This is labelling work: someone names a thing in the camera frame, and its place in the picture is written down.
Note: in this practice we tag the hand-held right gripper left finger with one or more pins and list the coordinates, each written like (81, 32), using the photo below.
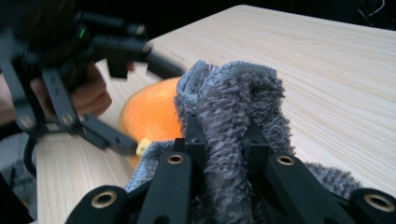
(195, 140)

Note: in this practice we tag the grey fluffy cloth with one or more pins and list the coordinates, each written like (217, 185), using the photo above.
(227, 130)

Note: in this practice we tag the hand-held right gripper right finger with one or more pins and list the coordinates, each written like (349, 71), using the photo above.
(258, 146)

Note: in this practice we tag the orange plush toy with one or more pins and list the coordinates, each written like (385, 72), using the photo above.
(149, 109)

